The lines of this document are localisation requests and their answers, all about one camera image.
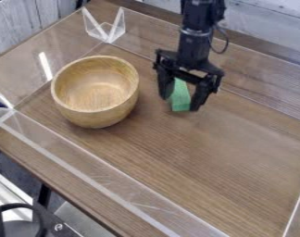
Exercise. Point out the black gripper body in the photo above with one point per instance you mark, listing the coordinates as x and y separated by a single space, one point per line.
166 59

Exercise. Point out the clear acrylic tray wall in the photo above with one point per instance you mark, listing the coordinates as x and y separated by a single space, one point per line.
130 208

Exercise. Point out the clear acrylic corner bracket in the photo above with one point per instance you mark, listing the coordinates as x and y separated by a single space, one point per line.
106 32

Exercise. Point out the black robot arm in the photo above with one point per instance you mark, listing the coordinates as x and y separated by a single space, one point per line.
201 37

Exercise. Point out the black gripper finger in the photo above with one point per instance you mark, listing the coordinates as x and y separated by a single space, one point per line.
166 82
204 89

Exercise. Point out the black table leg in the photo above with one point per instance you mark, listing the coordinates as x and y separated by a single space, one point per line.
45 195

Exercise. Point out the green rectangular block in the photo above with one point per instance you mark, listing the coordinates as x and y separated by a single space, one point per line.
180 99

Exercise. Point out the light wooden bowl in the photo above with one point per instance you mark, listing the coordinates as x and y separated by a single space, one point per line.
95 91

